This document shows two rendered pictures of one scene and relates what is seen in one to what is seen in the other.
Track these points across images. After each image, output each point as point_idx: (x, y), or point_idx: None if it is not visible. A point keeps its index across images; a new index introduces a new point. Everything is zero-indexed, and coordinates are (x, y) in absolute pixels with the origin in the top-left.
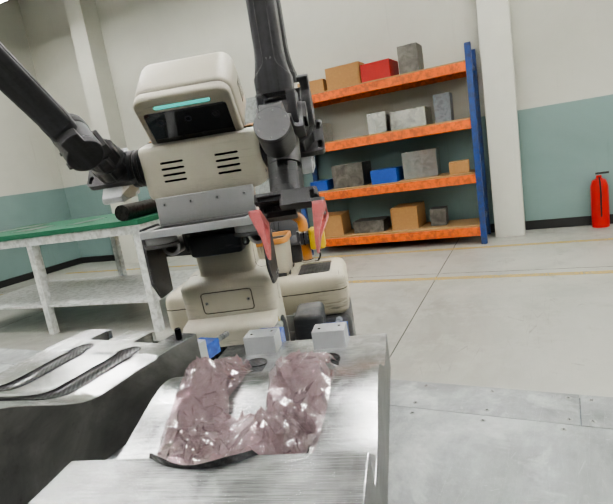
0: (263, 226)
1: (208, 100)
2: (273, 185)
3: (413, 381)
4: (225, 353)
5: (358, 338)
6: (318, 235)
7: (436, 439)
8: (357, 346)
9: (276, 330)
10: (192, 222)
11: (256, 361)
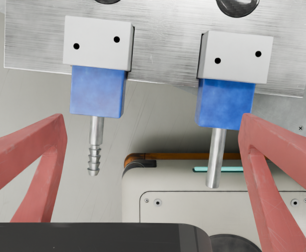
0: None
1: None
2: None
3: None
4: (302, 58)
5: (53, 56)
6: (22, 128)
7: None
8: (54, 18)
9: (206, 59)
10: None
11: (236, 10)
